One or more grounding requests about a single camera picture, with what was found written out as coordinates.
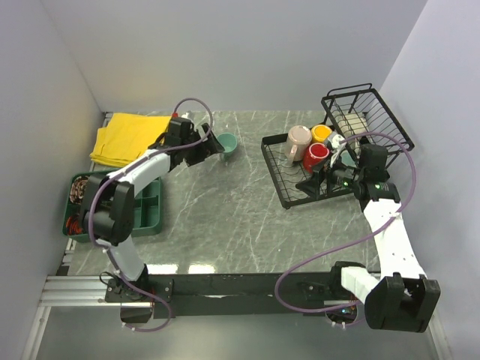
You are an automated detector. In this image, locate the yellow folded cloth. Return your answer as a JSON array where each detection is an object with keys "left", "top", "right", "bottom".
[{"left": 90, "top": 112, "right": 170, "bottom": 168}]

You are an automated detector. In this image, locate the grey-green glazed mug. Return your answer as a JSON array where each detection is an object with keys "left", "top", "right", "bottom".
[{"left": 340, "top": 151, "right": 356, "bottom": 167}]

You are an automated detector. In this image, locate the orange black coil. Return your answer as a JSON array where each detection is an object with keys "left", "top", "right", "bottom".
[{"left": 65, "top": 214, "right": 83, "bottom": 236}]

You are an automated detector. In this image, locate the black front base bar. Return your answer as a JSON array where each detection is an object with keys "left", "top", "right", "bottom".
[{"left": 104, "top": 271, "right": 338, "bottom": 320}]

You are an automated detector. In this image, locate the small teal cup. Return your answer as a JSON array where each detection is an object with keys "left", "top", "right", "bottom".
[{"left": 217, "top": 133, "right": 238, "bottom": 161}]

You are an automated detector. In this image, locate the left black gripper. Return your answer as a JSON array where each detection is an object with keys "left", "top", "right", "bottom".
[{"left": 181, "top": 124, "right": 224, "bottom": 167}]

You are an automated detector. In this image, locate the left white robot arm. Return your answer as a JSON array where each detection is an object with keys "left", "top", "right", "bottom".
[{"left": 79, "top": 118, "right": 225, "bottom": 302}]

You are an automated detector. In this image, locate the yellow mug black handle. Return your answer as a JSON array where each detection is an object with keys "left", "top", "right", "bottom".
[{"left": 310, "top": 124, "right": 332, "bottom": 143}]

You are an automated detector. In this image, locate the red mug black handle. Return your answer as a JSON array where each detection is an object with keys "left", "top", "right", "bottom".
[{"left": 302, "top": 142, "right": 330, "bottom": 173}]

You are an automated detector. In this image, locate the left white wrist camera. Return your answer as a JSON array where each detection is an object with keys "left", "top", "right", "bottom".
[{"left": 171, "top": 111, "right": 194, "bottom": 122}]

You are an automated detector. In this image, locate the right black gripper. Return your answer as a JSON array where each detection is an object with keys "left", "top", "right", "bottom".
[{"left": 295, "top": 152, "right": 365, "bottom": 200}]

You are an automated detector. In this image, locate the cream floral mug green interior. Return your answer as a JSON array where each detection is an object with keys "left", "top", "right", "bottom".
[{"left": 334, "top": 113, "right": 369, "bottom": 138}]

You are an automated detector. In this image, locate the green compartment tray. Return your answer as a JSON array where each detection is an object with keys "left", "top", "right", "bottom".
[{"left": 61, "top": 170, "right": 164, "bottom": 243}]

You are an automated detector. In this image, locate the black wire dish rack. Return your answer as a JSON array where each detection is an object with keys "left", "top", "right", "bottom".
[{"left": 261, "top": 83, "right": 415, "bottom": 209}]

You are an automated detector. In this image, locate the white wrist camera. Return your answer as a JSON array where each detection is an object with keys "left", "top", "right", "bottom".
[
  {"left": 323, "top": 133, "right": 347, "bottom": 166},
  {"left": 171, "top": 111, "right": 194, "bottom": 122}
]

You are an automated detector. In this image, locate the pink mug dark interior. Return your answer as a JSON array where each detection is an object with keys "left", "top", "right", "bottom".
[{"left": 284, "top": 125, "right": 312, "bottom": 165}]

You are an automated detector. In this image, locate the striped coil top left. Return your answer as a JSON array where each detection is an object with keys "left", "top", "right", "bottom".
[{"left": 69, "top": 175, "right": 89, "bottom": 204}]

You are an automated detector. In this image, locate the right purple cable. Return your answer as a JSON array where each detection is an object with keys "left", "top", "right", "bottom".
[{"left": 275, "top": 130, "right": 417, "bottom": 327}]

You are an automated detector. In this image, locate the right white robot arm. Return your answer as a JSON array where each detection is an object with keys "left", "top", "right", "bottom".
[{"left": 326, "top": 144, "right": 441, "bottom": 332}]

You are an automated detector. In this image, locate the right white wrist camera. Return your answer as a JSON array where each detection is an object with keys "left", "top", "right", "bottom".
[{"left": 323, "top": 133, "right": 347, "bottom": 166}]

